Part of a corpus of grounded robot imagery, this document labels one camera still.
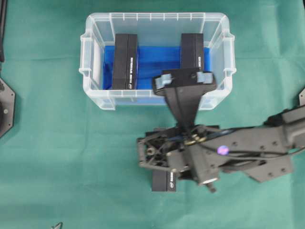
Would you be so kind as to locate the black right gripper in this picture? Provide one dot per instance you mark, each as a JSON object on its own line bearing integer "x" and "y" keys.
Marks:
{"x": 180, "y": 151}

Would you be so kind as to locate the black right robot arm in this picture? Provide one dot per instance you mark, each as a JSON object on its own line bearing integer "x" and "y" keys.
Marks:
{"x": 261, "y": 152}

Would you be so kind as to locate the black box d435i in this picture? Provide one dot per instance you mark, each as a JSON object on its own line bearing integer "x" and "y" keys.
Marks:
{"x": 192, "y": 51}
{"x": 125, "y": 64}

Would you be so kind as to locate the blue cloth liner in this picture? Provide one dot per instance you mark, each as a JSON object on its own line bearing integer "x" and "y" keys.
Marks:
{"x": 152, "y": 61}

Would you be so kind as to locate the black box D415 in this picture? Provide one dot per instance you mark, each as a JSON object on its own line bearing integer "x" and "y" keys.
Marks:
{"x": 163, "y": 181}

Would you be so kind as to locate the small grey tip bottom edge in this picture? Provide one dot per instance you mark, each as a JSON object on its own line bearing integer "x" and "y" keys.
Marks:
{"x": 57, "y": 226}

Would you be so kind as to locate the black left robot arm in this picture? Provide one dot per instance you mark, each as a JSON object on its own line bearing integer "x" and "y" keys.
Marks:
{"x": 3, "y": 10}

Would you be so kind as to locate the clear plastic storage case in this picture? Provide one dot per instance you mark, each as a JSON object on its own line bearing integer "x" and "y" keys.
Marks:
{"x": 156, "y": 29}

